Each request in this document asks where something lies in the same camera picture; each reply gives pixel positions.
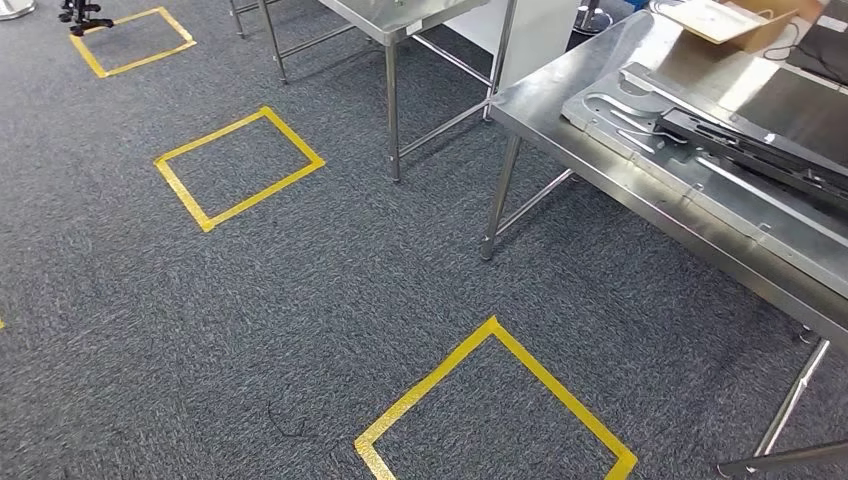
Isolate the black plastic frame part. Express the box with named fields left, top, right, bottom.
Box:
left=654, top=107, right=848, bottom=213

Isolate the stainless steel workbench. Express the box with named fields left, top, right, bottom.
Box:
left=480, top=9, right=848, bottom=480

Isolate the stainless steel table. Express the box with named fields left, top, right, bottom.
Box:
left=228, top=0, right=519, bottom=183

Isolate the white cabinet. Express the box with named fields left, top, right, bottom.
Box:
left=443, top=0, right=581, bottom=91

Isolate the stool with silver base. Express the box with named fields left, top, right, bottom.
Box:
left=570, top=0, right=614, bottom=36

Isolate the stamped silver metal plate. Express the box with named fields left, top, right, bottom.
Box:
left=561, top=60, right=848, bottom=299

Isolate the cardboard box with white lid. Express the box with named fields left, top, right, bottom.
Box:
left=649, top=0, right=826, bottom=54

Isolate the black tripod stand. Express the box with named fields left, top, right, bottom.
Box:
left=58, top=0, right=115, bottom=38

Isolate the grey laptop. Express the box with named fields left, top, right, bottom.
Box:
left=784, top=0, right=848, bottom=86

